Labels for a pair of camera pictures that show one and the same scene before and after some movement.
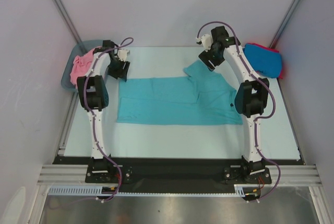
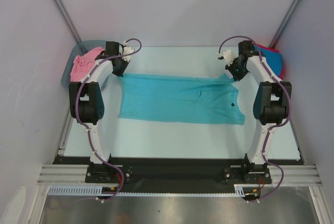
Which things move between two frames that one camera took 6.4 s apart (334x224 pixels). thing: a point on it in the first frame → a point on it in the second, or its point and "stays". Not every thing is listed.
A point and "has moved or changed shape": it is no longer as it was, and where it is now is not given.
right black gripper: (209, 58) → (235, 71)
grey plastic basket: (77, 48) stays
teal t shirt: (206, 97) has moved or changed shape
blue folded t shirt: (267, 62) stays
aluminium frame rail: (281, 174) stays
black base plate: (178, 171) stays
